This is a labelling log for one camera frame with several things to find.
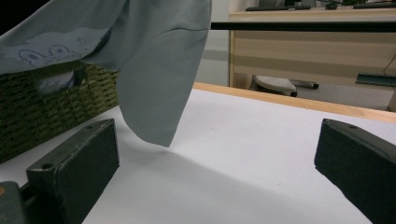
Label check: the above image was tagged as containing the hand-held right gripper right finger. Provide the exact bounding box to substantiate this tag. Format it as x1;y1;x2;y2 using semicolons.
314;118;396;224

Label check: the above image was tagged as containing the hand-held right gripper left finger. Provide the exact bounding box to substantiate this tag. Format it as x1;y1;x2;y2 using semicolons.
25;118;120;224

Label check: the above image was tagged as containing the green woven basket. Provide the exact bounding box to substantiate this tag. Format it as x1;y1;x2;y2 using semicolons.
0;60;120;165

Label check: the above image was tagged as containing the grey garment with rabbit print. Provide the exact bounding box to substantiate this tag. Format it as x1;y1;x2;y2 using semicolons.
0;0;213;148

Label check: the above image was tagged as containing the black power strip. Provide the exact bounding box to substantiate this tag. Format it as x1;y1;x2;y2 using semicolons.
355;72;396;88

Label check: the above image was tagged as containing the grey chair base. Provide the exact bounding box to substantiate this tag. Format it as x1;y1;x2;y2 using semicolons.
252;75;320;98

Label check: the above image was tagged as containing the wooden desk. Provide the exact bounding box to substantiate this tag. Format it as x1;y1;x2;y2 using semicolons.
210;7;396;94

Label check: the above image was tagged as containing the black keyboard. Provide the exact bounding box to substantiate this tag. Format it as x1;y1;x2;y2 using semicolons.
352;1;396;9
245;5;312;13

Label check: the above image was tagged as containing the black cable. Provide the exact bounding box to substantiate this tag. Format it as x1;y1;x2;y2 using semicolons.
382;53;396;77

